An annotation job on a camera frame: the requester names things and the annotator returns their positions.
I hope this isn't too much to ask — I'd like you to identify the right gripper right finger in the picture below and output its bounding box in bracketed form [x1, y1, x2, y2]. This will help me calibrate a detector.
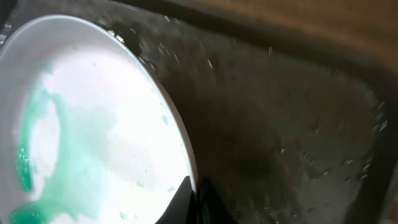
[198, 177, 237, 224]

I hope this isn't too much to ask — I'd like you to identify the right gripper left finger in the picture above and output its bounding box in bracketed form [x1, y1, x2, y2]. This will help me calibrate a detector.
[155, 176, 196, 224]

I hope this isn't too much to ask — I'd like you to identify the white plate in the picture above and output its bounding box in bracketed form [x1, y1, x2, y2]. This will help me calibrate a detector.
[1, 15, 198, 223]

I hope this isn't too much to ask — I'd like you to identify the dark brown serving tray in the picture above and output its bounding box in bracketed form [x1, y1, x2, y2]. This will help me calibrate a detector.
[1, 1, 397, 223]

